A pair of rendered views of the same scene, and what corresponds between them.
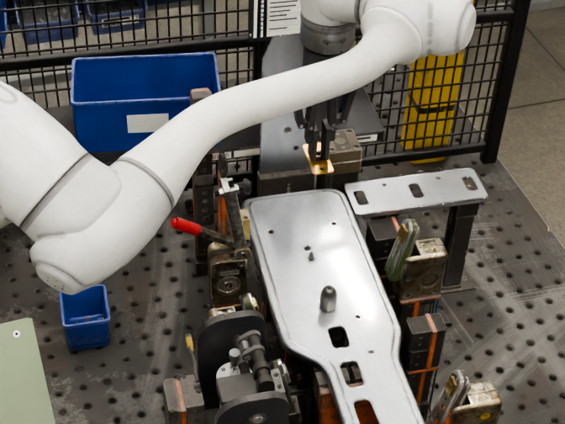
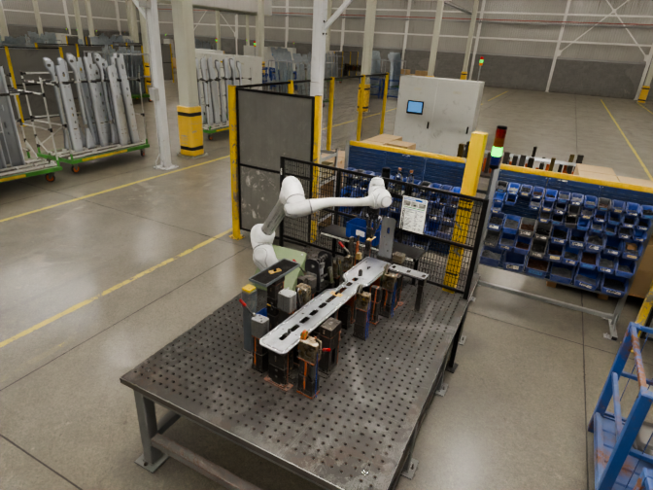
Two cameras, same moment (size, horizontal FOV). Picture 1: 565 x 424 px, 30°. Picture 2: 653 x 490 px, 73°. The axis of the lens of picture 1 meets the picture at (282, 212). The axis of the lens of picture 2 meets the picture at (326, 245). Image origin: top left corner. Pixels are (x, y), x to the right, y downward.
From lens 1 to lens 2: 213 cm
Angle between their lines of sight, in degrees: 41
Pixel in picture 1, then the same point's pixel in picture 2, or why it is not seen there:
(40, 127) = (296, 186)
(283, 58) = (387, 223)
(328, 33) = not seen: hidden behind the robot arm
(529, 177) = (529, 351)
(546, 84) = (569, 334)
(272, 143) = (382, 246)
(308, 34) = not seen: hidden behind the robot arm
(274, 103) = (340, 201)
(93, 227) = (293, 204)
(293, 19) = (409, 227)
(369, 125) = (413, 257)
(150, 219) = (304, 208)
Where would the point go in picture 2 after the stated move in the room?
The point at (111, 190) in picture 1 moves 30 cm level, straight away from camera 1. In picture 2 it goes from (300, 200) to (326, 191)
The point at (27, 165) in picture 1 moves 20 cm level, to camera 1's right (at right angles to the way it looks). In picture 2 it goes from (290, 190) to (309, 197)
